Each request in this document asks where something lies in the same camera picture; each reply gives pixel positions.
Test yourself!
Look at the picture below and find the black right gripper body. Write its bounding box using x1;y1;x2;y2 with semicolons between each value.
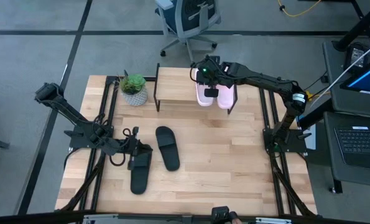
190;55;235;88

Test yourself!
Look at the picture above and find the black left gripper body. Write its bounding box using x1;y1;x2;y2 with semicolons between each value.
119;138;145;158

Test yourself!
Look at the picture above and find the black rubber slide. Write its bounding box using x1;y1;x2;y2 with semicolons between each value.
129;151;153;195
155;125;181;172

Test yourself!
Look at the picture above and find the wooden shelf with black legs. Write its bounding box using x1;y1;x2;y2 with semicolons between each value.
153;63;238;115

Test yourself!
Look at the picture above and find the succulent in white patterned pot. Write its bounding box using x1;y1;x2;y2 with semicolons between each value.
118;70;149;107

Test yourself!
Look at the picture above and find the grey blue office chair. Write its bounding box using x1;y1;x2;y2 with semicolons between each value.
154;0;222;63

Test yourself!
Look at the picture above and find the black power adapter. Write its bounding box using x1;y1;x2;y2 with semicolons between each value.
343;42;370;72

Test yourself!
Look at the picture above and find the monitor with blue screen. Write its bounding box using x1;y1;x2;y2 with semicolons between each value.
340;58;370;96

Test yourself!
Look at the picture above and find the dark grey side desk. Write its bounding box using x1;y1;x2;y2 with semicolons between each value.
322;39;370;194

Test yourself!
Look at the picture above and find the black laptop keyboard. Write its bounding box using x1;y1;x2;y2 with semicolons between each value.
333;125;370;171

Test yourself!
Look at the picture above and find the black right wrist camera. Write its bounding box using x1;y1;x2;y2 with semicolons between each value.
203;88;220;98

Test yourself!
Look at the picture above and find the black aluminium table frame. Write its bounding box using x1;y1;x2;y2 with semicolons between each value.
55;73;319;224

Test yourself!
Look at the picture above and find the silver aluminium bracket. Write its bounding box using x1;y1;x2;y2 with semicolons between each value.
255;217;293;224
83;213;119;224

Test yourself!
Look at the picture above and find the black table-level camera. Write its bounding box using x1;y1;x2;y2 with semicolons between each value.
210;205;231;224

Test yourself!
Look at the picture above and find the yellow cable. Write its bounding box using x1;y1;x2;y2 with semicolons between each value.
276;0;323;18

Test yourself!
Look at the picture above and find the white cable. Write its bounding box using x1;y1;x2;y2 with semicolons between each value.
308;37;370;108

